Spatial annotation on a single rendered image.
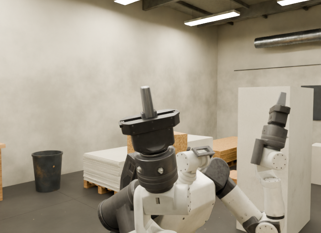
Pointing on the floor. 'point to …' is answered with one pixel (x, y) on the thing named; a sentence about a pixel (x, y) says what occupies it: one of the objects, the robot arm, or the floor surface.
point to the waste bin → (47, 170)
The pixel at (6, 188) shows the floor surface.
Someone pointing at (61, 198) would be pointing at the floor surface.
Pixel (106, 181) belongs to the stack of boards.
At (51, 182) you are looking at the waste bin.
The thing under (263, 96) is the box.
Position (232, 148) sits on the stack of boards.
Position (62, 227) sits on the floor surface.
